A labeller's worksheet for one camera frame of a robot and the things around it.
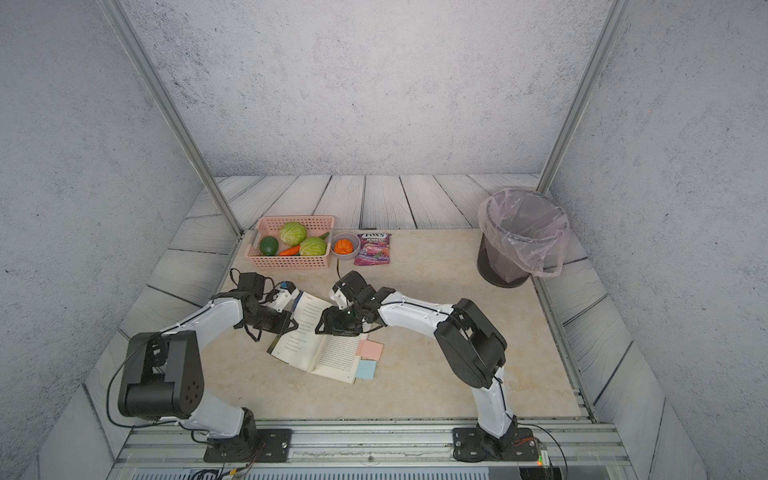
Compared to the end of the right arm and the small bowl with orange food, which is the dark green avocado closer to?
the small bowl with orange food

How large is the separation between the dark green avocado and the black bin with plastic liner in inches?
29.8

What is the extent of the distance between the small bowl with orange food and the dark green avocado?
231 millimetres

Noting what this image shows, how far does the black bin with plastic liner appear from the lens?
0.86m

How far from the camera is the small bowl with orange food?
110cm

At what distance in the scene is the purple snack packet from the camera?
113 centimetres

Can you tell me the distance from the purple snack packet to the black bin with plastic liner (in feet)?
1.14

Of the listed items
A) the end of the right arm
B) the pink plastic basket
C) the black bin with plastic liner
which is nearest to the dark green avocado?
the pink plastic basket

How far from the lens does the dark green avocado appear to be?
1133mm
